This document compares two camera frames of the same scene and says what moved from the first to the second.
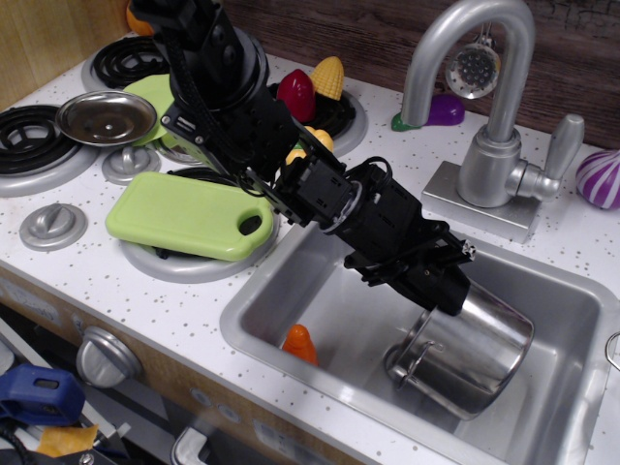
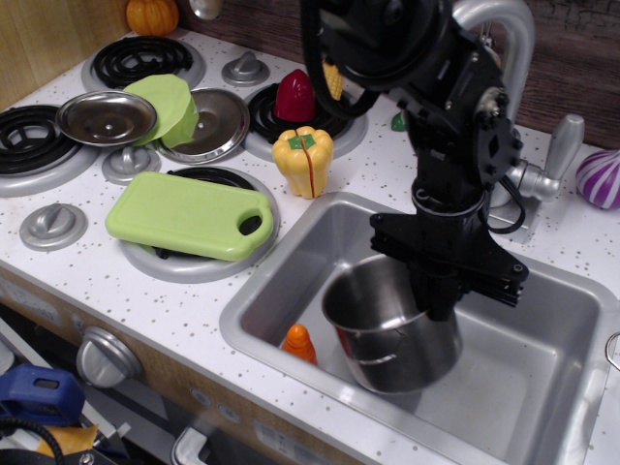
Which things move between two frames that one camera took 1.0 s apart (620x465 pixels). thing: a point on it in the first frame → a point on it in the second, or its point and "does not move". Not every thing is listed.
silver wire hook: (607, 349) does not move
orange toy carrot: (298, 343) does not move
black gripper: (397, 244) → (449, 234)
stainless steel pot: (461, 363) → (391, 344)
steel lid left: (106, 117) does not move
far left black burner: (35, 158) does not move
